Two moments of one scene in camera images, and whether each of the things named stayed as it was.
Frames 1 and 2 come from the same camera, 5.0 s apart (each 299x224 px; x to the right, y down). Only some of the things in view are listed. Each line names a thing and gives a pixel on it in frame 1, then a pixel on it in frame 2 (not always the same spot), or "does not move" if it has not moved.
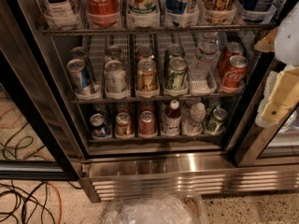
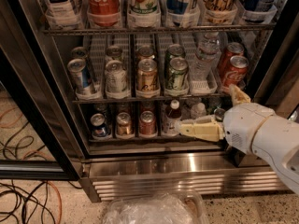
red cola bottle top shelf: (103, 5) does not move
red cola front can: (235, 72) does not move
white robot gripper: (288, 37) -> (244, 126)
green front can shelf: (176, 75) does not move
